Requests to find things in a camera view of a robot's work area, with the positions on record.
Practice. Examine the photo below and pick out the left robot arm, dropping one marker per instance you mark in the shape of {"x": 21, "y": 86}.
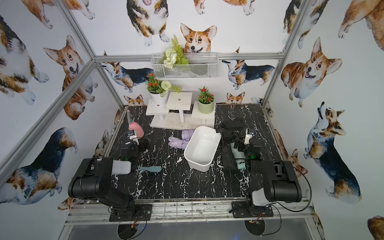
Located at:
{"x": 93, "y": 182}

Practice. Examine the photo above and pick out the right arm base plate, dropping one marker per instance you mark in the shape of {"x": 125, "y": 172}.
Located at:
{"x": 245, "y": 210}

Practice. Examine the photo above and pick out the pink bulb squeeze bottle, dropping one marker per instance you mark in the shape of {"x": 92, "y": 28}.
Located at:
{"x": 133, "y": 126}

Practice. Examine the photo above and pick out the green fern white flowers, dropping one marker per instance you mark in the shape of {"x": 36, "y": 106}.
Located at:
{"x": 174, "y": 55}

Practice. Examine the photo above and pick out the black umbrella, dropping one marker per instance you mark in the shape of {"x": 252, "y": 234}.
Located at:
{"x": 232, "y": 130}
{"x": 229, "y": 162}

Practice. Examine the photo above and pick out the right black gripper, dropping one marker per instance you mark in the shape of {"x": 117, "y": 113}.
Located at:
{"x": 232, "y": 135}

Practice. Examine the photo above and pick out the purple umbrella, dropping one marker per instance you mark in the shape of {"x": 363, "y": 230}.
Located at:
{"x": 181, "y": 143}

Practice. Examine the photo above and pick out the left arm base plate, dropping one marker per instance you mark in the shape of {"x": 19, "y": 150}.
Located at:
{"x": 141, "y": 212}

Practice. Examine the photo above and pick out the white plastic storage box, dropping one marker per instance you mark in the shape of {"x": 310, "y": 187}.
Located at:
{"x": 202, "y": 148}

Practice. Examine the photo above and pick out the white wire wall basket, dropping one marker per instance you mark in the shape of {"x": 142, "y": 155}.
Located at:
{"x": 198, "y": 66}

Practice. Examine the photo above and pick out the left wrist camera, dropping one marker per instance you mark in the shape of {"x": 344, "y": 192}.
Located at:
{"x": 133, "y": 136}

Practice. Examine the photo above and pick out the white marble display stand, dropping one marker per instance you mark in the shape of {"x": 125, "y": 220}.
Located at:
{"x": 177, "y": 111}

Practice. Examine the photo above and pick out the teal plastic scraper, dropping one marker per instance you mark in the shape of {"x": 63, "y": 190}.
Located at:
{"x": 152, "y": 169}

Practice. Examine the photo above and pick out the mint green umbrella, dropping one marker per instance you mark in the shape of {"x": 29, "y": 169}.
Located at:
{"x": 239, "y": 157}

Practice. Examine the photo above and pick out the white pot red flowers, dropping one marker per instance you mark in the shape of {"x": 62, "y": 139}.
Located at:
{"x": 160, "y": 89}

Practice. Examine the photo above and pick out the green pot red flowers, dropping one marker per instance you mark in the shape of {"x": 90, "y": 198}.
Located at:
{"x": 205, "y": 101}

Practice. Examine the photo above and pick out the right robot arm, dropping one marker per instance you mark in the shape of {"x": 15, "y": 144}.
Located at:
{"x": 280, "y": 184}

